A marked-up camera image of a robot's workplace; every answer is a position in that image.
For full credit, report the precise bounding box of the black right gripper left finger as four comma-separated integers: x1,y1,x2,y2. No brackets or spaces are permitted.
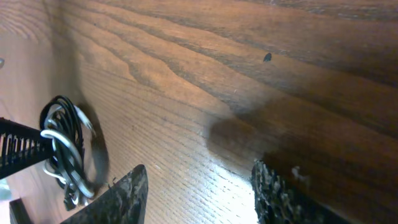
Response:
64,164,149,224

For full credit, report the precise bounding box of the black USB cable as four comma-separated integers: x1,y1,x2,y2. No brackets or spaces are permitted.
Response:
39,95,94,212

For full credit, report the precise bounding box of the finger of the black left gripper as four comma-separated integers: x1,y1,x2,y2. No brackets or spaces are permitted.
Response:
1,118,53,179

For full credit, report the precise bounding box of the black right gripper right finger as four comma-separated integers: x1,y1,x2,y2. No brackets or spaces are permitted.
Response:
251,160,347,224

